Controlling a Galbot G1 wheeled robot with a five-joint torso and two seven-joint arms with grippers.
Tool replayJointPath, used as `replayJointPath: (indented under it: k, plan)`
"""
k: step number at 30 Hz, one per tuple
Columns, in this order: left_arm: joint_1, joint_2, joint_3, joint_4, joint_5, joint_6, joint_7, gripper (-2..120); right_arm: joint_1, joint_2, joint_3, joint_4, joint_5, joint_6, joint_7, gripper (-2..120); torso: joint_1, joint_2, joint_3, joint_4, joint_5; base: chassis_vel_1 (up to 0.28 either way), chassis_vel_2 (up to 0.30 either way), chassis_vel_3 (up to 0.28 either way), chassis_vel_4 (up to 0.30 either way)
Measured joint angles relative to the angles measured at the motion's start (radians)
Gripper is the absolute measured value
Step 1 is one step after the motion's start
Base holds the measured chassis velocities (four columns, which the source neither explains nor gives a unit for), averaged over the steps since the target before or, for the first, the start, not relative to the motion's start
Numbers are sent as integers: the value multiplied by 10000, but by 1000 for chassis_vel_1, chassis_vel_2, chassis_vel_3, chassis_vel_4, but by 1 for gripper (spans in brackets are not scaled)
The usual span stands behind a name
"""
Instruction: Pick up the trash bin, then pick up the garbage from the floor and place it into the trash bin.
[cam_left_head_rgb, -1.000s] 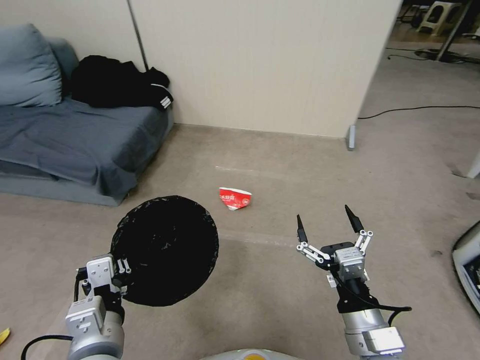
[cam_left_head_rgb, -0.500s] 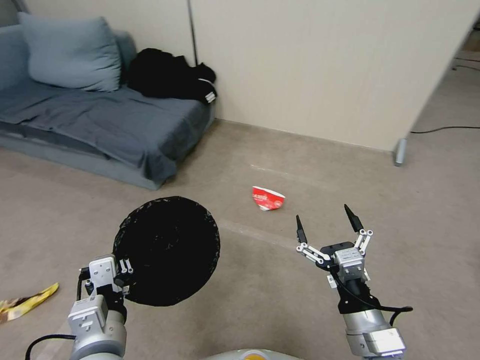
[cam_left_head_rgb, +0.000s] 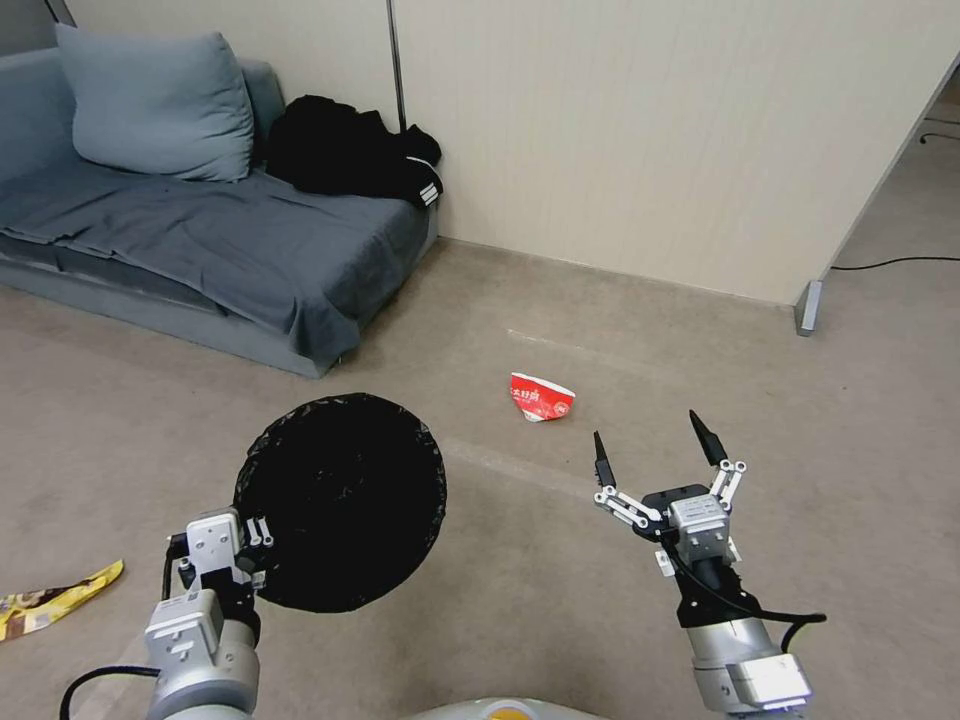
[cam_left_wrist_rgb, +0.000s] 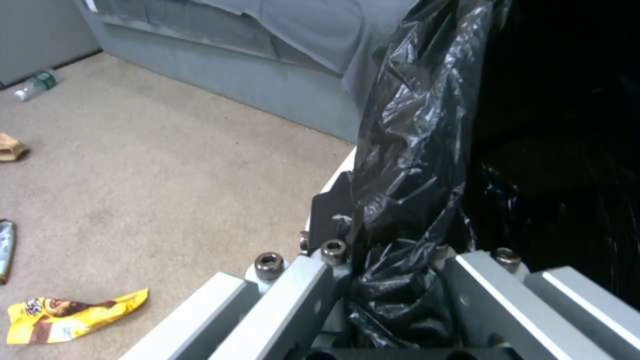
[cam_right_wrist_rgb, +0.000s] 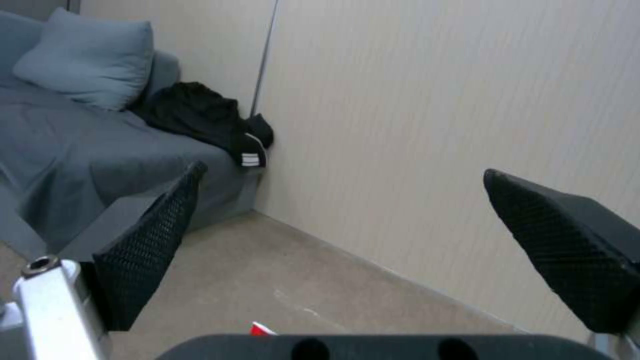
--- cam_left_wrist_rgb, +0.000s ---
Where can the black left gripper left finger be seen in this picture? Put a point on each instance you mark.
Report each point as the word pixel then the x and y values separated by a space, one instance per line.
pixel 280 300

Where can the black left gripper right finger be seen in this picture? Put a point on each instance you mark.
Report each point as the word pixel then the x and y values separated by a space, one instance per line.
pixel 505 300

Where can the black plastic trash bag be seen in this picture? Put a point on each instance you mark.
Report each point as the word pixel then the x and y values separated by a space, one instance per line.
pixel 425 123

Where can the yellow snack bag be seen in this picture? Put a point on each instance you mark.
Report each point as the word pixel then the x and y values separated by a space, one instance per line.
pixel 65 313

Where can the grey bed sheet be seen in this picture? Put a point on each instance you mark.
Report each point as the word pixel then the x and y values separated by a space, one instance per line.
pixel 320 26

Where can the silver foil wrapper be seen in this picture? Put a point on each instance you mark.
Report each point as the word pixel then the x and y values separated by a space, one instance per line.
pixel 6 247

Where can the clear plastic water bottle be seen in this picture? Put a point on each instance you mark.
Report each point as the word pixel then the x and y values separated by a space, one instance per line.
pixel 37 84

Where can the grey cabinet panel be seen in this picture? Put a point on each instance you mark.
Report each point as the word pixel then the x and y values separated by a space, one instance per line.
pixel 40 33

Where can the grey bed frame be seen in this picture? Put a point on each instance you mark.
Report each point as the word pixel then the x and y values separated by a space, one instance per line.
pixel 225 63

